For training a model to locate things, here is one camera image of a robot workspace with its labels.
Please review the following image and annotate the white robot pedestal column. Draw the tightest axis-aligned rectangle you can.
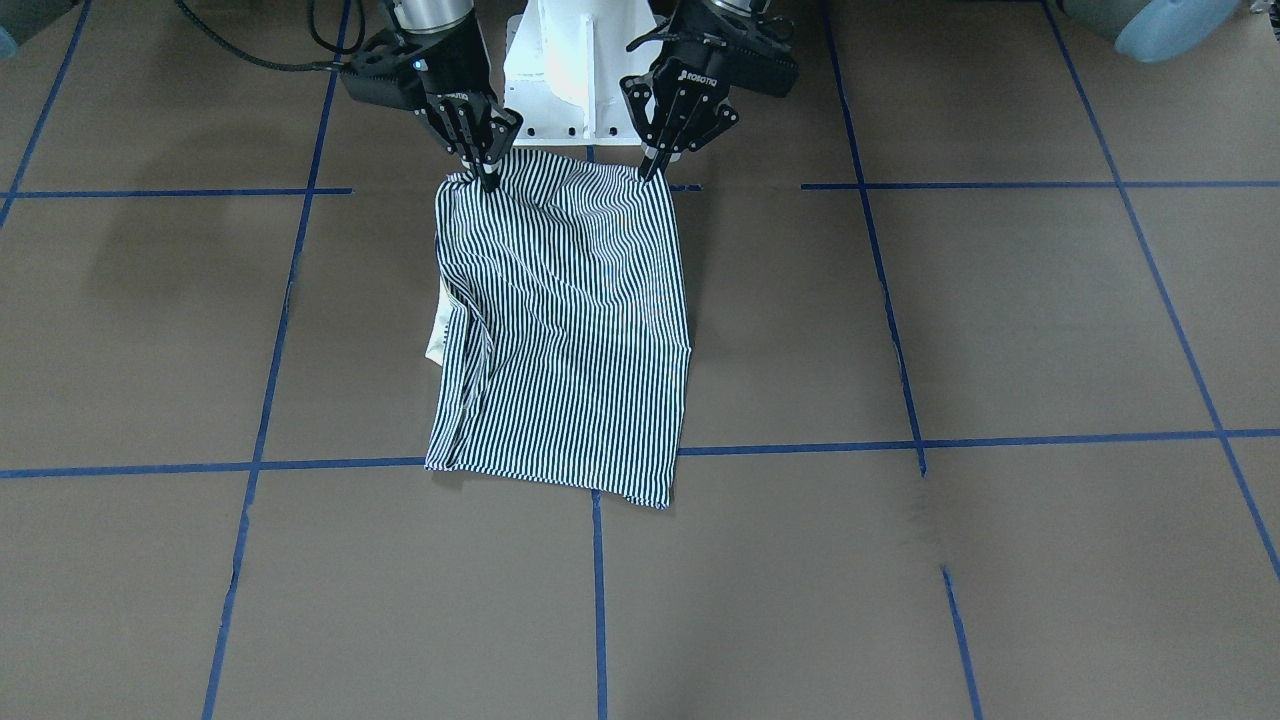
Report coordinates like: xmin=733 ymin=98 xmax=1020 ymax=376
xmin=502 ymin=1 xmax=660 ymax=147

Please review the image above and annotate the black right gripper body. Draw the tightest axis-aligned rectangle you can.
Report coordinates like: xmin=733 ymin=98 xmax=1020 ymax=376
xmin=402 ymin=26 xmax=506 ymax=151

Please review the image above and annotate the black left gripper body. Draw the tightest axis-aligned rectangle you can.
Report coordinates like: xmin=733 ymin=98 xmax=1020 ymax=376
xmin=625 ymin=1 xmax=735 ymax=101

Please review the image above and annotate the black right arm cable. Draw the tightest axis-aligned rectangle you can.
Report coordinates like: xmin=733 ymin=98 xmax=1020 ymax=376
xmin=175 ymin=0 xmax=351 ymax=76

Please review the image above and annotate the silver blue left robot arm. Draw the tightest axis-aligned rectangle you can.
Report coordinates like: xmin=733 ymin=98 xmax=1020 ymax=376
xmin=620 ymin=1 xmax=1236 ymax=181

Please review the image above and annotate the blue white striped polo shirt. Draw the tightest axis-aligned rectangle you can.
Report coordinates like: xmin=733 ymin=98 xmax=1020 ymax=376
xmin=425 ymin=149 xmax=692 ymax=509

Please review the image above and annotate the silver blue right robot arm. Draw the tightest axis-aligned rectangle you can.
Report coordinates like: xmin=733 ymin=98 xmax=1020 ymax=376
xmin=384 ymin=1 xmax=524 ymax=193

